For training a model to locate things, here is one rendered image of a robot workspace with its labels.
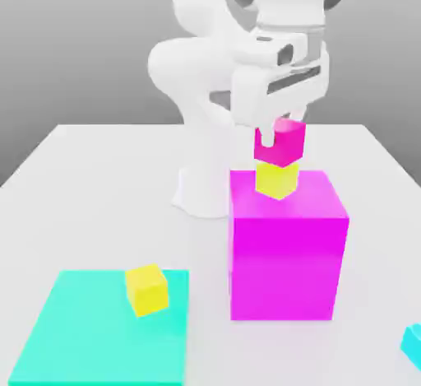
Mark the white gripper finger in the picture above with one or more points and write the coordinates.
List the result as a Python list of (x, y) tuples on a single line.
[(268, 135), (297, 113)]

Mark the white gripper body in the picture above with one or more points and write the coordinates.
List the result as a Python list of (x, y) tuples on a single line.
[(250, 96)]

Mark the small pink cube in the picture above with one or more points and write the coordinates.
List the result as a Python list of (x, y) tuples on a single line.
[(286, 147)]

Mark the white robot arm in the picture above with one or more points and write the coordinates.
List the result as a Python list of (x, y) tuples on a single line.
[(197, 63)]

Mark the small yellow cube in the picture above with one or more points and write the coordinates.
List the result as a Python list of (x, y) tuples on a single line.
[(148, 290), (276, 180)]

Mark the small cyan cube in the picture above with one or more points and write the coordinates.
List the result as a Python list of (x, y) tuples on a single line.
[(412, 345)]

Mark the large magenta box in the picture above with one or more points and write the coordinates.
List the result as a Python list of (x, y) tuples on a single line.
[(286, 254)]

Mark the large turquoise box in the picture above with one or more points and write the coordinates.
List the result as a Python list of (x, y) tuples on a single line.
[(98, 330)]

